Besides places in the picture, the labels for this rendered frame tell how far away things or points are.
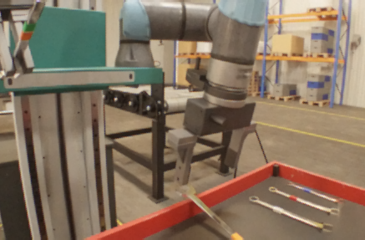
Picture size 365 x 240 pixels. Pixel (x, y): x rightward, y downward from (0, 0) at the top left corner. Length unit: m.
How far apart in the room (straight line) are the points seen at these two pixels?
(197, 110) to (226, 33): 0.13
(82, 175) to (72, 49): 0.53
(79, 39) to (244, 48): 0.72
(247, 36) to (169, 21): 0.14
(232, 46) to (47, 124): 0.84
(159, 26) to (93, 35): 0.59
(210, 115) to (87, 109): 0.73
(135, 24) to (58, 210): 0.94
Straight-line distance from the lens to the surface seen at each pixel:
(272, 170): 0.85
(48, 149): 1.13
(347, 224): 0.68
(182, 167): 0.46
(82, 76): 0.86
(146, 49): 0.98
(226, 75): 0.42
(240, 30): 0.41
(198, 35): 0.50
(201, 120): 0.42
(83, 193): 1.24
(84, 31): 1.04
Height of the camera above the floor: 1.23
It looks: 12 degrees down
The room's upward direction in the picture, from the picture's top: 1 degrees clockwise
